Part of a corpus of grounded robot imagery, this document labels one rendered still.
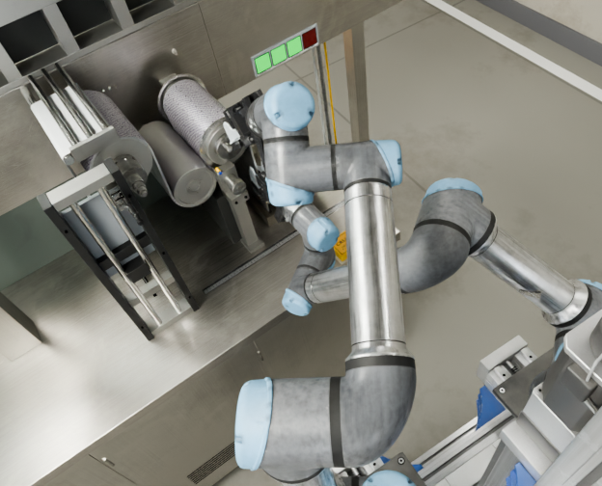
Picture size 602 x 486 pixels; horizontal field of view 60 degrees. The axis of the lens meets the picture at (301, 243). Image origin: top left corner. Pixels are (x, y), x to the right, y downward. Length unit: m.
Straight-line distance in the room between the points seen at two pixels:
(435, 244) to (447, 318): 1.42
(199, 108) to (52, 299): 0.73
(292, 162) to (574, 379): 0.49
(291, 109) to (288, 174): 0.10
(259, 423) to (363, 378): 0.14
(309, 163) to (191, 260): 0.83
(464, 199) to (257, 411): 0.61
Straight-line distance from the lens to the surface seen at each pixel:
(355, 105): 2.35
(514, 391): 1.42
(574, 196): 2.97
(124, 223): 1.19
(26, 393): 1.59
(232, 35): 1.65
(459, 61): 3.77
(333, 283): 1.18
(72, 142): 1.19
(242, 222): 1.48
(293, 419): 0.69
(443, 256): 1.02
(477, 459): 1.45
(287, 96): 0.82
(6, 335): 1.58
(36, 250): 1.77
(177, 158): 1.39
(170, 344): 1.46
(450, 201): 1.08
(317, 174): 0.83
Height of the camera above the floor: 2.11
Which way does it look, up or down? 52 degrees down
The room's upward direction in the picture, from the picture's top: 13 degrees counter-clockwise
